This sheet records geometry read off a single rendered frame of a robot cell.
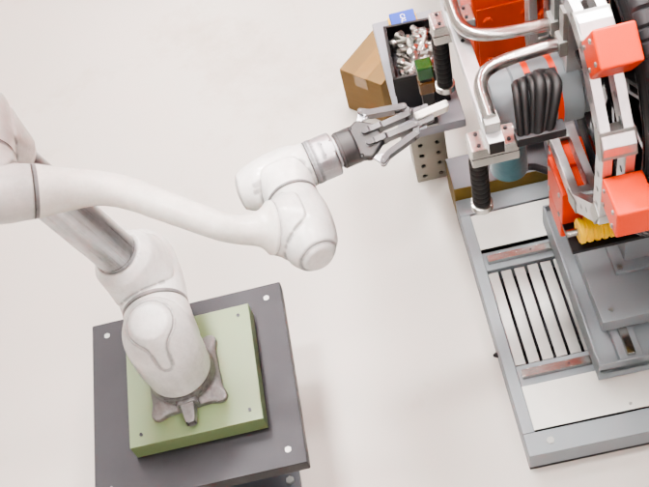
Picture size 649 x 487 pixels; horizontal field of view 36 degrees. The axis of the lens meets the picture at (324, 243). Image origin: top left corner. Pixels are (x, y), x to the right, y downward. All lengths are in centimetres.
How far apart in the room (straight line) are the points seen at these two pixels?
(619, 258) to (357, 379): 75
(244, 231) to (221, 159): 146
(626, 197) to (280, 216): 62
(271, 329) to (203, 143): 102
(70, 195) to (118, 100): 177
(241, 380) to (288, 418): 14
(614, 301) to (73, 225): 128
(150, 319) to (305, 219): 52
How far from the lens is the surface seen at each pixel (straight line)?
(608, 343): 252
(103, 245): 217
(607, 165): 185
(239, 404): 231
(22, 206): 181
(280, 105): 333
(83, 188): 183
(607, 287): 251
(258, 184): 190
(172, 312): 216
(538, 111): 180
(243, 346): 238
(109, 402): 249
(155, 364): 218
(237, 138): 328
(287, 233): 178
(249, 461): 231
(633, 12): 179
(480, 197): 195
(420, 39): 261
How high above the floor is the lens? 235
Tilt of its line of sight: 53 degrees down
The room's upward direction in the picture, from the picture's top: 18 degrees counter-clockwise
